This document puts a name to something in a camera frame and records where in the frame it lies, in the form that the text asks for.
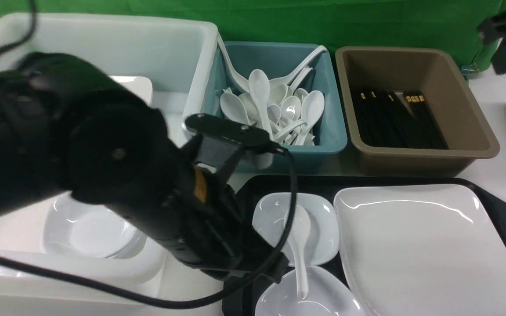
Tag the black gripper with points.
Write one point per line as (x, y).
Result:
(193, 213)

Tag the white bowl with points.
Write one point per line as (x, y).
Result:
(327, 297)
(323, 243)

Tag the white soup spoon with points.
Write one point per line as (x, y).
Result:
(297, 240)

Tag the large white square plate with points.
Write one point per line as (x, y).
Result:
(421, 250)

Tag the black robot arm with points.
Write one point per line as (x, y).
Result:
(67, 126)

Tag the white spoon left in bin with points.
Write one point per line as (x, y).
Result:
(234, 109)

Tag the white spoon in bin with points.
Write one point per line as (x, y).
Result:
(234, 109)
(311, 111)

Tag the stacked white bowls in tub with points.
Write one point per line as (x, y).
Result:
(75, 229)

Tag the stacked white plates in tub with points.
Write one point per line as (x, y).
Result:
(138, 85)

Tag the long white ladle left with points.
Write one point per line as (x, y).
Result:
(240, 82)

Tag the long white ladle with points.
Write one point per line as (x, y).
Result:
(240, 82)
(286, 80)

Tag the white spoon upright centre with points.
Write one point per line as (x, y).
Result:
(259, 90)

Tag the long white ladle right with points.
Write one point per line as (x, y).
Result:
(286, 80)

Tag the white spoon right in bin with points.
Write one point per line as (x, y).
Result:
(311, 111)

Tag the teal plastic bin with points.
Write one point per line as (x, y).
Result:
(278, 60)

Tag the large white plastic tub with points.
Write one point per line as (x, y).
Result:
(177, 56)

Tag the pile of black chopsticks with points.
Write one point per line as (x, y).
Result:
(396, 120)

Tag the brown plastic bin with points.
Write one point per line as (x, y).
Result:
(458, 114)

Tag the green cloth backdrop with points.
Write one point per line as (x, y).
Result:
(446, 25)

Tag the black serving tray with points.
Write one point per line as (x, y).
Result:
(243, 302)

